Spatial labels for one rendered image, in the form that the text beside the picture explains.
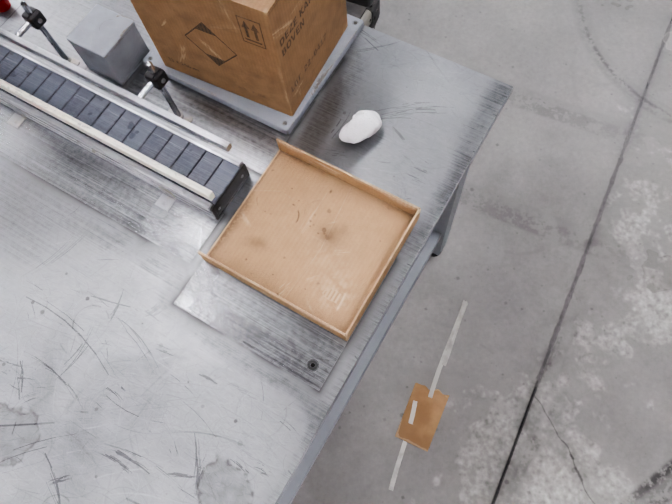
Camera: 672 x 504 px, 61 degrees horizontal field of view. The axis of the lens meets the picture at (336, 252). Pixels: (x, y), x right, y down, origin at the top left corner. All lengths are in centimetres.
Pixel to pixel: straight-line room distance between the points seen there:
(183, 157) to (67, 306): 34
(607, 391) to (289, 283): 118
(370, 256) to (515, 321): 95
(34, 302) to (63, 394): 18
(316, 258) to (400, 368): 85
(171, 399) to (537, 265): 130
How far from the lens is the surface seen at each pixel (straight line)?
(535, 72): 231
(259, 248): 102
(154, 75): 109
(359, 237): 101
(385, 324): 159
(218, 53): 109
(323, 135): 112
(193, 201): 105
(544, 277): 194
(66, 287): 113
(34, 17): 129
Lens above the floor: 177
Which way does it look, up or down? 69 degrees down
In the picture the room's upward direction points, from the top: 11 degrees counter-clockwise
